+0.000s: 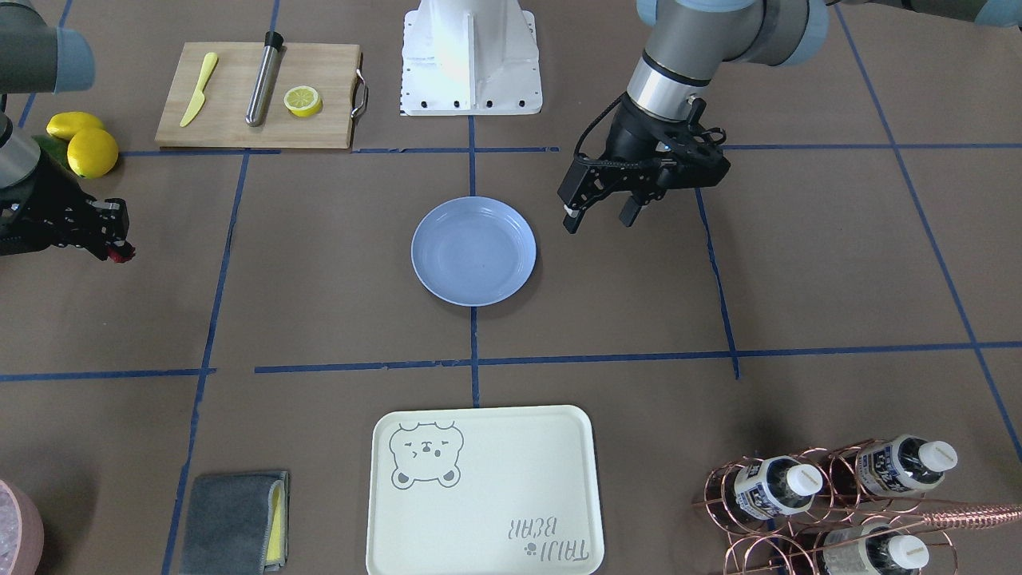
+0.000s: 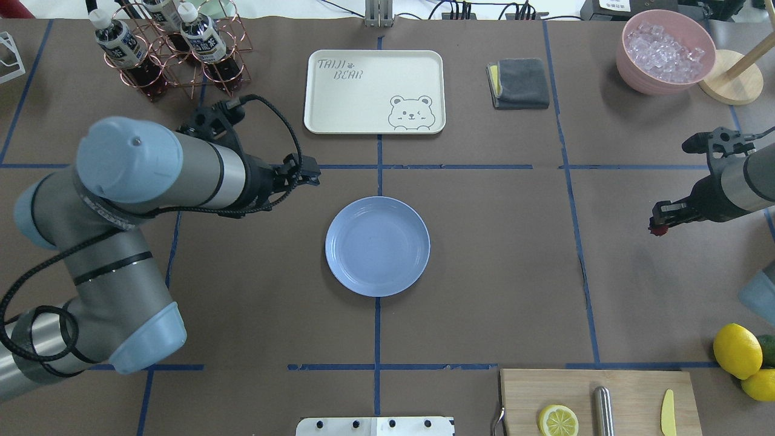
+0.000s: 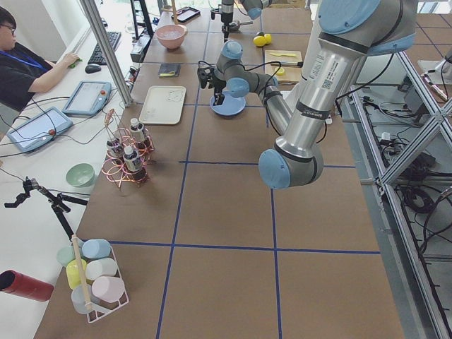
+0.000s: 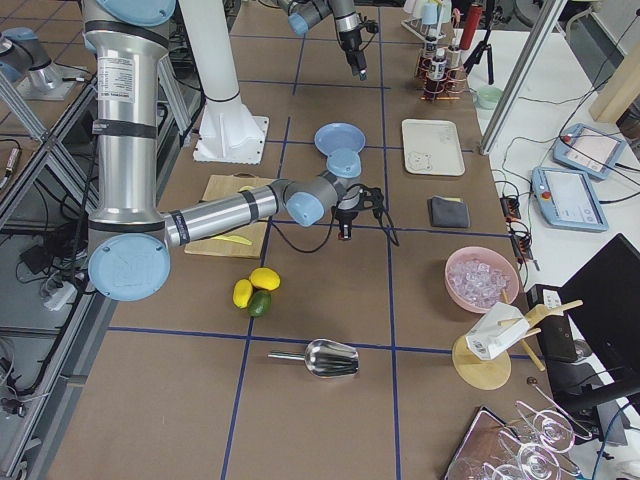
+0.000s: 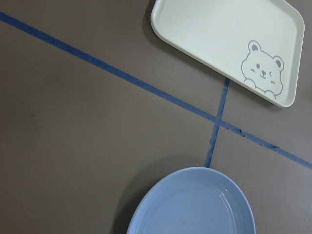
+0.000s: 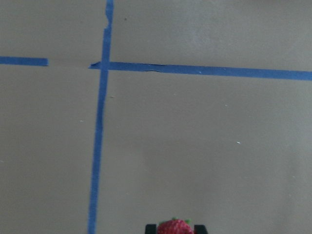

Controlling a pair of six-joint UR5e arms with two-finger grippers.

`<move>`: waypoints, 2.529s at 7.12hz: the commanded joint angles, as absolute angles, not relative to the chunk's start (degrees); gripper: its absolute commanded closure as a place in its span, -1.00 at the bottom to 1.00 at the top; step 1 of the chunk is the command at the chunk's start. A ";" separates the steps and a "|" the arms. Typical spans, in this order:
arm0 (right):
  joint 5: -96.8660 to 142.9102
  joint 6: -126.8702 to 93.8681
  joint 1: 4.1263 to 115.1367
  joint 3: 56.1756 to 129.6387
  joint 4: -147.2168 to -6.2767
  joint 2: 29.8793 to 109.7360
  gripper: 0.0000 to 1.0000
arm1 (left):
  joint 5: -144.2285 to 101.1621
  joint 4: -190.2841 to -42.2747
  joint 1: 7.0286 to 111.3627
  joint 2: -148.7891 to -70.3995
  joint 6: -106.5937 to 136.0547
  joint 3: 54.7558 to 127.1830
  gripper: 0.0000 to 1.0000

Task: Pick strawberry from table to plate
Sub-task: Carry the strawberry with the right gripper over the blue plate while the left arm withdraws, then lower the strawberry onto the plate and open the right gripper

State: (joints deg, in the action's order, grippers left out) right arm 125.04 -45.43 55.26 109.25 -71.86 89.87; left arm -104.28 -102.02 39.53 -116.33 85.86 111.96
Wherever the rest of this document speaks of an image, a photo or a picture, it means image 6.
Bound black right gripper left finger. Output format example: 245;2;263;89
145;224;158;234

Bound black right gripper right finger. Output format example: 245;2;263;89
194;224;208;234

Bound red strawberry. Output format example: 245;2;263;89
156;217;195;234

